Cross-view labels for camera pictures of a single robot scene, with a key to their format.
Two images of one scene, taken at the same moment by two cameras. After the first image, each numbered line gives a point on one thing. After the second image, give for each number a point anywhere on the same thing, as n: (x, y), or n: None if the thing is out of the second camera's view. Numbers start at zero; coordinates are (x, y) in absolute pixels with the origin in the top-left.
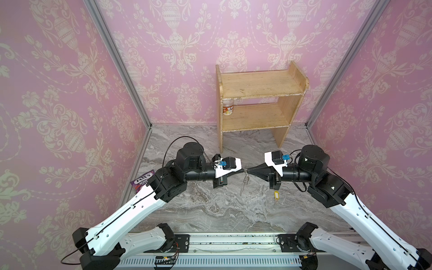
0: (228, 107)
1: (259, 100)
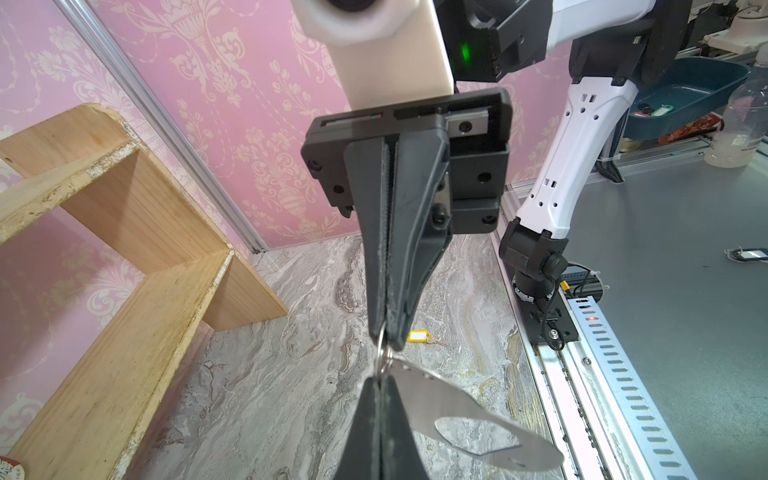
0: (11, 469)
1: (90, 422)
